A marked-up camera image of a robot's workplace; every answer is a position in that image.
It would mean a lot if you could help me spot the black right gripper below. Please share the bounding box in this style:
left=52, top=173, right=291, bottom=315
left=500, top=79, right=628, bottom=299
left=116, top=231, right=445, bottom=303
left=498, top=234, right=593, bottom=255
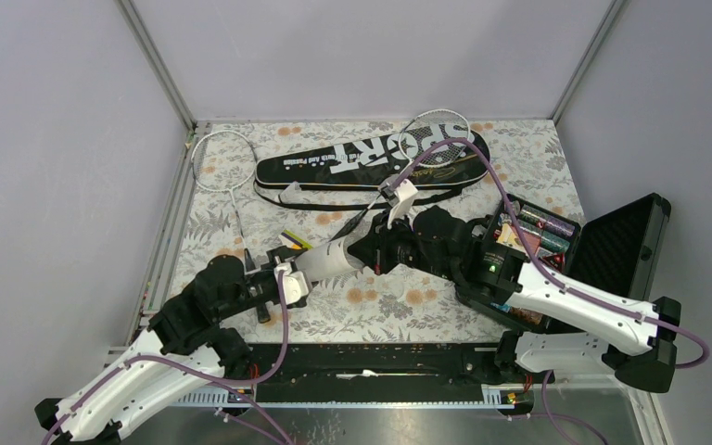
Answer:
left=348, top=206, right=457, bottom=280

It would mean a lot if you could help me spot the white shuttlecock tube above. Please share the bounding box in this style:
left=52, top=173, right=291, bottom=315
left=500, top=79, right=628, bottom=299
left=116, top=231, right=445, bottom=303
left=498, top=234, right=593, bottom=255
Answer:
left=294, top=237, right=364, bottom=283

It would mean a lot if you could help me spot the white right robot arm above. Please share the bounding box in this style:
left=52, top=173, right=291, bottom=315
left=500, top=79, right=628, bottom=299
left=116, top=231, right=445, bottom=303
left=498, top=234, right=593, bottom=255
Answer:
left=344, top=206, right=680, bottom=393

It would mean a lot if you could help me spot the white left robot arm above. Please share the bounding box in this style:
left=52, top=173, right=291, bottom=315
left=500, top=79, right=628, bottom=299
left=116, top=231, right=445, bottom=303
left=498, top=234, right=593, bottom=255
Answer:
left=34, top=255, right=311, bottom=444

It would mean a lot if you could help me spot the yellow orange small toy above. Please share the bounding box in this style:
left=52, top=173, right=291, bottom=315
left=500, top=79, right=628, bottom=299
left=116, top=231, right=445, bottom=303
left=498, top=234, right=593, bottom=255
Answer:
left=278, top=230, right=312, bottom=250

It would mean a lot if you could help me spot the black racket bag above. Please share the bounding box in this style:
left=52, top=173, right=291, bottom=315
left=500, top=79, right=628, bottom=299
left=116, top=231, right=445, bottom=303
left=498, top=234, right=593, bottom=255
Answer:
left=253, top=131, right=490, bottom=211

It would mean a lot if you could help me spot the white racket on bag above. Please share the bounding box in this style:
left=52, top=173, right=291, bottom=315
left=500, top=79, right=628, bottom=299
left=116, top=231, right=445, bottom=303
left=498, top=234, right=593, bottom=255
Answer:
left=332, top=108, right=471, bottom=240

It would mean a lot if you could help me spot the white racket on left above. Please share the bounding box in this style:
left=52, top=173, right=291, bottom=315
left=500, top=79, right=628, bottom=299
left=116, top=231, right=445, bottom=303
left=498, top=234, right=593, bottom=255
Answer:
left=190, top=129, right=273, bottom=324

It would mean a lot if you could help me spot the black poker chip case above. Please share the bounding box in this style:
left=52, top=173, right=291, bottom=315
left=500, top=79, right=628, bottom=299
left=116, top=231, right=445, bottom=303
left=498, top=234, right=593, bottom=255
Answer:
left=455, top=193, right=672, bottom=334

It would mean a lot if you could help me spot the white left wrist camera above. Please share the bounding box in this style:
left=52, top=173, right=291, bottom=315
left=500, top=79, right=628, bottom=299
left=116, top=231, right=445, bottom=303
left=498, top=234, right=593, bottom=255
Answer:
left=273, top=262, right=312, bottom=306

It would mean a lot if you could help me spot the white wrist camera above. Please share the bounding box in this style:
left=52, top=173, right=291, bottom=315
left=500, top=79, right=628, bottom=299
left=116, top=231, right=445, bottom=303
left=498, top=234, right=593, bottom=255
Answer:
left=380, top=178, right=418, bottom=229
left=273, top=262, right=312, bottom=306

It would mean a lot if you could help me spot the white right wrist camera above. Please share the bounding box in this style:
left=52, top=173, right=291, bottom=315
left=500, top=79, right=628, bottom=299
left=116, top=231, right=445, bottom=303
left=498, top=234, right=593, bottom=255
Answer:
left=380, top=178, right=418, bottom=229

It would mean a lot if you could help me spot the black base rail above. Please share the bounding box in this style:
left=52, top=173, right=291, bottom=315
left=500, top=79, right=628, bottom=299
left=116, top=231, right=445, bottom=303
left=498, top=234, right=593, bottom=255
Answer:
left=193, top=341, right=553, bottom=407

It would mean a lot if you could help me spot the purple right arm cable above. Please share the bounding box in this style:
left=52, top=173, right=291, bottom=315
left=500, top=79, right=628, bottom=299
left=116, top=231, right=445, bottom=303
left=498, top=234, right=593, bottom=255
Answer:
left=387, top=137, right=711, bottom=445

